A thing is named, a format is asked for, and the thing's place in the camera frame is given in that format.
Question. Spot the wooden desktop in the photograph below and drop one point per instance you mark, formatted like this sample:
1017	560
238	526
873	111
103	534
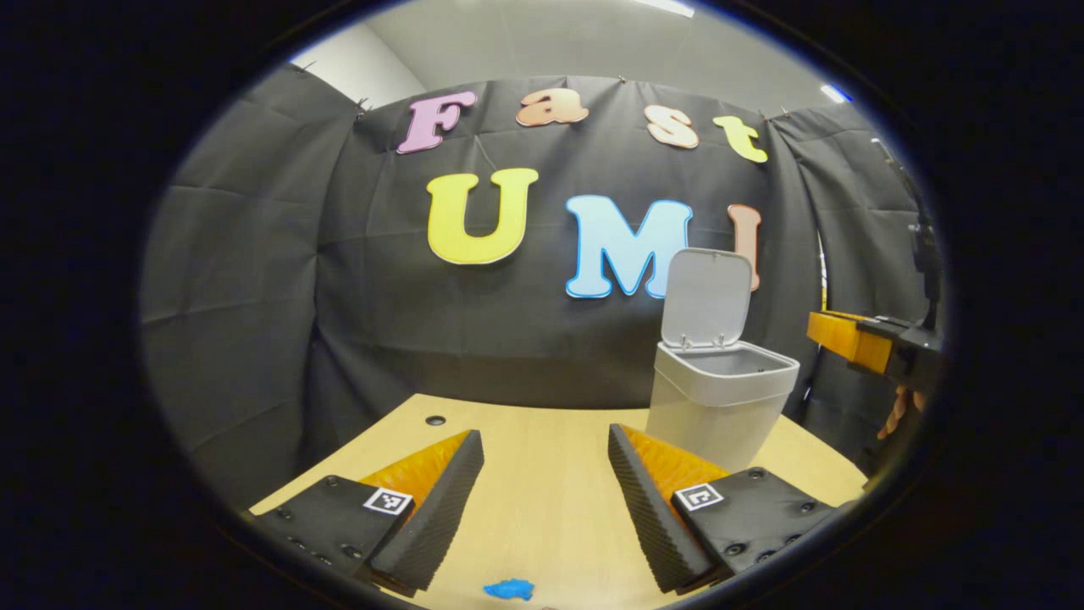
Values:
542	474

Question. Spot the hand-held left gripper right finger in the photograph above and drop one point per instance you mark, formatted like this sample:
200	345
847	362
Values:
652	517

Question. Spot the grey desktop garbage bin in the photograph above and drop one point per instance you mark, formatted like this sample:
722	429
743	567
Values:
720	407

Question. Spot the small ceiling light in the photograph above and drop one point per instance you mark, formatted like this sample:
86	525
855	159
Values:
835	93

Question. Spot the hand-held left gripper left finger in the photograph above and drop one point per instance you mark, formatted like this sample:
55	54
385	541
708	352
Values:
440	508

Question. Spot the blue paper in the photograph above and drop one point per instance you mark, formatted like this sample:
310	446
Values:
510	590

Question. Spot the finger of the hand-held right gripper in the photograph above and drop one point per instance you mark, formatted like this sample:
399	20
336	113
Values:
847	339

